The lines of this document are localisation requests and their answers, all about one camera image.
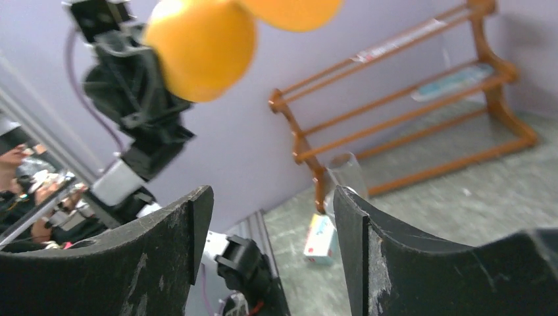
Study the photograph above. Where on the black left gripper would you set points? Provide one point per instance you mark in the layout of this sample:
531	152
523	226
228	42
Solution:
127	86

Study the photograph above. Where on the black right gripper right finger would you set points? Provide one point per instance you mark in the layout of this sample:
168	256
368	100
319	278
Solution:
394	268

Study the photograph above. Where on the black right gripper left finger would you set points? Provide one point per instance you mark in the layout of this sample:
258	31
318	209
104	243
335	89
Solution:
109	266

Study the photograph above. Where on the orange plastic wine glass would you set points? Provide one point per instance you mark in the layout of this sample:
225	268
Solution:
205	47

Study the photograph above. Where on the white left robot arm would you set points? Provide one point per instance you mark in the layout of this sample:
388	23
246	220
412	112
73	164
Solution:
118	191

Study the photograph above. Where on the orange wooden shelf rack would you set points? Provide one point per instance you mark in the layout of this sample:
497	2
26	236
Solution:
471	12

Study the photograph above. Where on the small printed cardboard box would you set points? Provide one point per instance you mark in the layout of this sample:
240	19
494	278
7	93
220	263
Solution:
321	241

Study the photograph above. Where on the clear glass tumbler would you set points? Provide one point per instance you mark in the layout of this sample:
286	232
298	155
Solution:
344	170

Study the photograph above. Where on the blue white blister pack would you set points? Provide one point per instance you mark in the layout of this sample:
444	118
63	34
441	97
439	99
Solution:
454	82

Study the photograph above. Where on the white printed package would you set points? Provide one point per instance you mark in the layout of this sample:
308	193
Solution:
371	53

